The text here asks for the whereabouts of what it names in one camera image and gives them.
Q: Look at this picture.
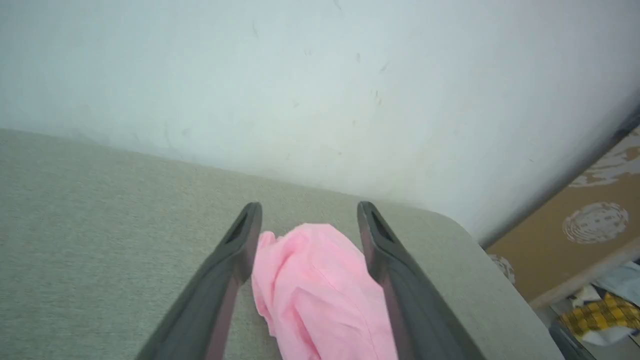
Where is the brown cardboard box white print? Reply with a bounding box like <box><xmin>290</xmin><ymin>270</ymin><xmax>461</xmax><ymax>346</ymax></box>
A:
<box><xmin>485</xmin><ymin>125</ymin><xmax>640</xmax><ymax>308</ymax></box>

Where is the light blue cloth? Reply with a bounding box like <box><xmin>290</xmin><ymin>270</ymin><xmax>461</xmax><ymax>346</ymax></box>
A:
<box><xmin>595</xmin><ymin>261</ymin><xmax>640</xmax><ymax>306</ymax></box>

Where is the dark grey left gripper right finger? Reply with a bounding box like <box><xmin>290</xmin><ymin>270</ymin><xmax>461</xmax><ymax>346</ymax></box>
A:
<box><xmin>357</xmin><ymin>201</ymin><xmax>486</xmax><ymax>360</ymax></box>

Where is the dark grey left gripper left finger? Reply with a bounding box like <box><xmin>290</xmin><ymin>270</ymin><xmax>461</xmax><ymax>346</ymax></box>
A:
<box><xmin>136</xmin><ymin>202</ymin><xmax>263</xmax><ymax>360</ymax></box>

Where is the grey fabric sofa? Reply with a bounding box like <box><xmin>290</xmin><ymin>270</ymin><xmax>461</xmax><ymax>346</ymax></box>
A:
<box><xmin>0</xmin><ymin>127</ymin><xmax>566</xmax><ymax>360</ymax></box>

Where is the yellow plaid cloth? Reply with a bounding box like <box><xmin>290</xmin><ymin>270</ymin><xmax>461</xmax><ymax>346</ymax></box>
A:
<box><xmin>560</xmin><ymin>292</ymin><xmax>640</xmax><ymax>337</ymax></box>

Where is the pink garment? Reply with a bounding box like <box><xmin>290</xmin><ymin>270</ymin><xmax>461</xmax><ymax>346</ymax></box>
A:
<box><xmin>251</xmin><ymin>223</ymin><xmax>399</xmax><ymax>360</ymax></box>

